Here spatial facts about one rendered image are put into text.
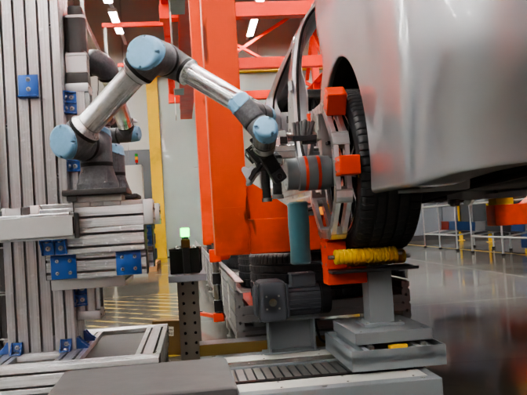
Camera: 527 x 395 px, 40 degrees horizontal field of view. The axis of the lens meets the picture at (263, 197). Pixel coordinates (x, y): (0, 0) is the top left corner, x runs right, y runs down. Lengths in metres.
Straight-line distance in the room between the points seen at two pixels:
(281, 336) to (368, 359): 0.68
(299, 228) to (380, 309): 0.46
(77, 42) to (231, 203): 0.98
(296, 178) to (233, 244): 0.60
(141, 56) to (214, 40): 1.05
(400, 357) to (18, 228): 1.44
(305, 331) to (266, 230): 0.49
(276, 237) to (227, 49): 0.90
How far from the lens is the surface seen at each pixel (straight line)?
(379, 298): 2.92
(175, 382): 1.57
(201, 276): 3.22
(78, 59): 2.97
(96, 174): 2.62
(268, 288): 3.10
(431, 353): 2.80
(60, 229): 2.50
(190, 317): 3.43
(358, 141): 2.64
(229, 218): 3.28
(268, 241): 3.30
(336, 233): 2.78
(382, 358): 2.74
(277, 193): 2.69
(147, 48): 2.38
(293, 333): 3.31
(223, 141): 3.30
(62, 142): 2.52
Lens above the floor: 0.67
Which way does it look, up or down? 2 degrees up
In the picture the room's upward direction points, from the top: 4 degrees counter-clockwise
